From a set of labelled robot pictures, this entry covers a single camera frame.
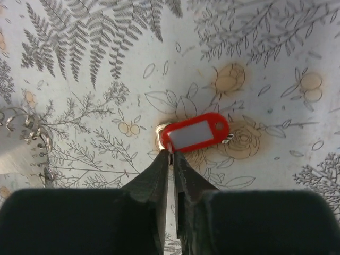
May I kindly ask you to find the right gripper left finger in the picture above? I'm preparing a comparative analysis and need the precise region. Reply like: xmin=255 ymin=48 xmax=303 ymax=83
xmin=1 ymin=151 xmax=168 ymax=254

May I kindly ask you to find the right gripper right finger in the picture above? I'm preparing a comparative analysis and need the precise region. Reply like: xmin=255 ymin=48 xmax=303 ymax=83
xmin=173 ymin=152 xmax=339 ymax=254

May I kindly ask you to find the red key tag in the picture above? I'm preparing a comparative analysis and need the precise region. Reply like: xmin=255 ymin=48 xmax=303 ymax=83
xmin=156 ymin=112 xmax=233 ymax=153

